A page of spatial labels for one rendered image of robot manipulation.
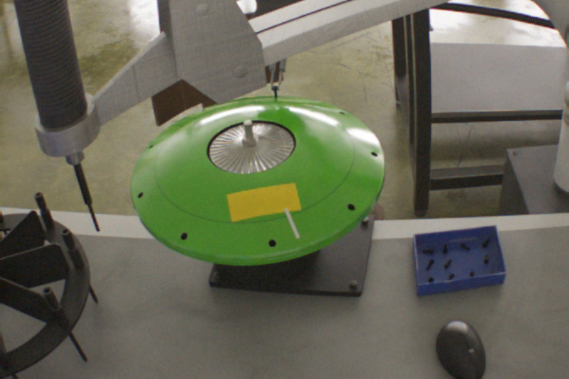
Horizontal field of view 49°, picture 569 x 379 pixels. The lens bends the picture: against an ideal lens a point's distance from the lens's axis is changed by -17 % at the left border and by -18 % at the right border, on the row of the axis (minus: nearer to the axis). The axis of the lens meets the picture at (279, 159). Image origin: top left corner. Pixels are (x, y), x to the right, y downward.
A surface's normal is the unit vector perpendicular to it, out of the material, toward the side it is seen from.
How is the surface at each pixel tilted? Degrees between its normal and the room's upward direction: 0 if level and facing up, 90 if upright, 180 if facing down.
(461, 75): 0
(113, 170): 0
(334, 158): 14
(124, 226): 0
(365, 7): 8
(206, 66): 90
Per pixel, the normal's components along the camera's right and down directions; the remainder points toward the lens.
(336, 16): -0.23, -0.75
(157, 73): 0.35, 0.54
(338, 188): 0.22, -0.62
